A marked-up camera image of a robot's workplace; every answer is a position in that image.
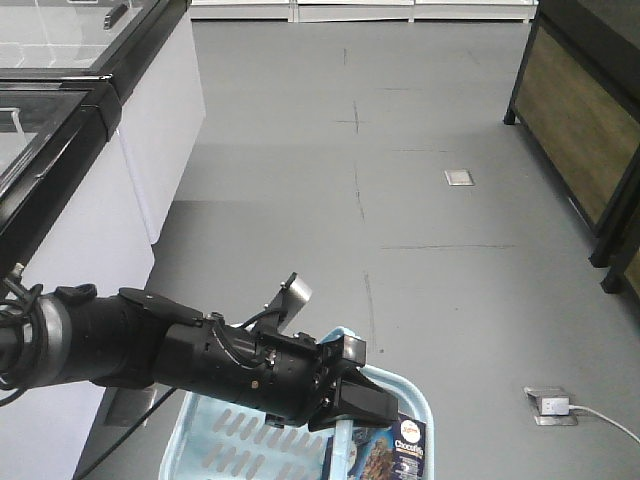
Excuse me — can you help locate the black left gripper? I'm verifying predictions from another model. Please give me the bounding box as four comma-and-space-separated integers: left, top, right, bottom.
152, 320, 398, 431

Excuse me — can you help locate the Chocofello cookie box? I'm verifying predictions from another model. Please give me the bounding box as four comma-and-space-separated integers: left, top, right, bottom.
347, 413, 427, 480

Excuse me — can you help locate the light blue plastic basket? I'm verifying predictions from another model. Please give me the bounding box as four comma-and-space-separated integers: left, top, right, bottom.
159, 327, 435, 479

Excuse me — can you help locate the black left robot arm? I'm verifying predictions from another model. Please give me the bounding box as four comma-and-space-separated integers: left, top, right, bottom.
1, 278, 398, 431

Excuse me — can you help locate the open floor socket box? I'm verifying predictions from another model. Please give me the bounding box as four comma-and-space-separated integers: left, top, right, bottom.
523, 386, 578, 427

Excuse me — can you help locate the white power adapter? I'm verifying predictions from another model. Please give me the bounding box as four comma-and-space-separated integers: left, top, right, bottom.
538, 396, 570, 416

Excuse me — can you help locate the left silver floor plate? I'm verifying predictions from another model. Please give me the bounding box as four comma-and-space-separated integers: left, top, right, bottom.
103, 387, 157, 428

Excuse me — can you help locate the far silver floor socket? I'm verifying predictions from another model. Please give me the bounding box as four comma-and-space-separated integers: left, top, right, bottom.
444, 169, 475, 187

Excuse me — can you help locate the near white chest freezer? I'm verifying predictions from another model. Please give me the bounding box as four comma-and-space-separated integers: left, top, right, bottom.
1, 82, 154, 479

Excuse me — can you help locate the white chest freezer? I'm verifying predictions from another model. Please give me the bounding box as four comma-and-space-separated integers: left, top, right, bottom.
1, 82, 154, 479
1, 1, 205, 243

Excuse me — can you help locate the wooden black-framed display stand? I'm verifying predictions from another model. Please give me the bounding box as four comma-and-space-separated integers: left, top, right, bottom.
503, 1, 639, 295

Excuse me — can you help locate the white shelf base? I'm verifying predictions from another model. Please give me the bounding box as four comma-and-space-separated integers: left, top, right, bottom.
190, 0, 538, 23

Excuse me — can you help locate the far white chest freezer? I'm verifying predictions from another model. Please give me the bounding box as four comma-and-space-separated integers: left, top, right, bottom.
1, 1, 205, 243

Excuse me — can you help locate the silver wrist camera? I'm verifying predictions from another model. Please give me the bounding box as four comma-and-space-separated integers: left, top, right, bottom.
265, 272, 312, 333

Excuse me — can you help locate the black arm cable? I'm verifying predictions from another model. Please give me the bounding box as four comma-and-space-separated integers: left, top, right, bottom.
72, 387, 174, 480

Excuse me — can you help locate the white power cable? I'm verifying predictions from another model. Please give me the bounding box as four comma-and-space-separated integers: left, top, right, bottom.
567, 404, 640, 445

